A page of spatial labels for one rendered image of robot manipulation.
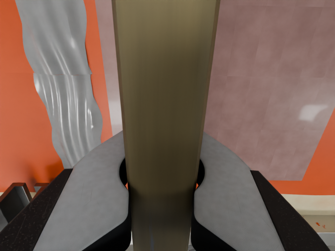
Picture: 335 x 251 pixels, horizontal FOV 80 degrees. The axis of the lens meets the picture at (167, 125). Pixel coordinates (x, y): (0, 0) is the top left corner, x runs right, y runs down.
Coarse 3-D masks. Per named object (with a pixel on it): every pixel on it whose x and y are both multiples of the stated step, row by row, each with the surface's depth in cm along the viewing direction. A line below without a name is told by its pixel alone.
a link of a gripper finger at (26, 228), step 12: (72, 168) 9; (60, 180) 8; (48, 192) 8; (60, 192) 8; (36, 204) 7; (48, 204) 7; (24, 216) 7; (36, 216) 7; (48, 216) 7; (12, 228) 6; (24, 228) 6; (36, 228) 6; (0, 240) 6; (12, 240) 6; (24, 240) 6; (36, 240) 6
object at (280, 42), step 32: (0, 0) 21; (96, 0) 21; (224, 0) 21; (256, 0) 21; (288, 0) 21; (320, 0) 21; (0, 32) 22; (96, 32) 22; (224, 32) 22; (256, 32) 22; (288, 32) 22; (320, 32) 22; (0, 64) 24; (96, 64) 24; (224, 64) 24; (256, 64) 24; (288, 64) 24; (320, 64) 24
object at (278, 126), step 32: (0, 96) 26; (32, 96) 26; (96, 96) 26; (224, 96) 26; (256, 96) 26; (288, 96) 26; (320, 96) 26; (0, 128) 28; (32, 128) 28; (224, 128) 28; (256, 128) 28; (288, 128) 28; (320, 128) 28; (0, 160) 31; (32, 160) 31; (256, 160) 31; (288, 160) 31; (320, 160) 31; (288, 192) 34; (320, 192) 34
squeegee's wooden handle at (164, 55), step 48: (144, 0) 5; (192, 0) 5; (144, 48) 6; (192, 48) 6; (144, 96) 6; (192, 96) 6; (144, 144) 7; (192, 144) 7; (144, 192) 8; (192, 192) 8; (144, 240) 10
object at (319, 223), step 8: (304, 216) 37; (312, 216) 37; (320, 216) 37; (328, 216) 37; (312, 224) 35; (320, 224) 35; (328, 224) 35; (320, 232) 34; (328, 232) 34; (328, 240) 35
